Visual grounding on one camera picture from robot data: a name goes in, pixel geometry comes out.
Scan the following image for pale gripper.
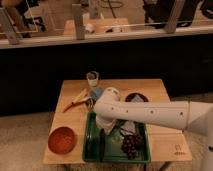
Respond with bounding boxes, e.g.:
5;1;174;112
96;115;116;135

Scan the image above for black brush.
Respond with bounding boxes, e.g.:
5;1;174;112
99;129;105;162

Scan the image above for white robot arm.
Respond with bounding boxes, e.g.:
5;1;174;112
94;87;213;171

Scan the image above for white crumpled cloth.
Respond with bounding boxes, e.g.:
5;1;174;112
120;121;136;135

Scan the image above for green plastic tray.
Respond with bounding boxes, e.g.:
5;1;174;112
82;112;151;164

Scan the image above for dark purple grapes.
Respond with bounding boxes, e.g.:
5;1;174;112
121;134;144;159

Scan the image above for dark brown bowl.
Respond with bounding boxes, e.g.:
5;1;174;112
125;93;148;102

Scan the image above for orange bowl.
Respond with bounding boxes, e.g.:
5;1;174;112
48;127;77;155

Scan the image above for background wooden table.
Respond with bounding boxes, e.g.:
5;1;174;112
64;18;131;36

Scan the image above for wooden handled tool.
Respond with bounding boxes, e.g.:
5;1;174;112
63;89;90;112

